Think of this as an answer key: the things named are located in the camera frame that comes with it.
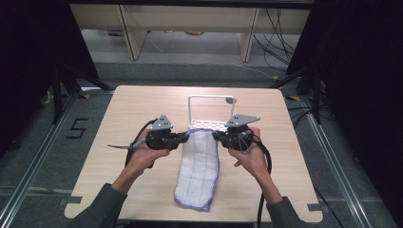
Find bundle of black cables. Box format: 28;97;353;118
252;9;302;72

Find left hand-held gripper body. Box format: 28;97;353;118
144;114;179;152

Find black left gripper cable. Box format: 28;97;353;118
125;118;158;169

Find aluminium floor rail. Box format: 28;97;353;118
298;94;370;228
0;92;80;228

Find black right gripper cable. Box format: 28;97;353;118
251;134;274;228

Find black tripod stand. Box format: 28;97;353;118
49;62;114;125
268;62;325;125

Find white wire-frame rack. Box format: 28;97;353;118
187;94;238;133

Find person's right hand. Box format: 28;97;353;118
227;126;271;185

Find black curtain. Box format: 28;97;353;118
0;0;100;158
285;0;403;221

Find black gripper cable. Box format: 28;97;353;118
125;118;158;169
251;134;274;228

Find black floor cables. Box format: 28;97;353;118
287;104;316;128

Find person's left hand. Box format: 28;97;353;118
125;127;171;179

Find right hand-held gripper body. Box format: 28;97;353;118
220;113;261;152

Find beige desk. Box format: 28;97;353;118
69;3;312;63

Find white cloth with purple edge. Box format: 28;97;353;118
173;127;221;213

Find white floor cable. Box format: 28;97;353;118
235;64;278;80

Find grey cable plug with strap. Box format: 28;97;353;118
106;140;147;151

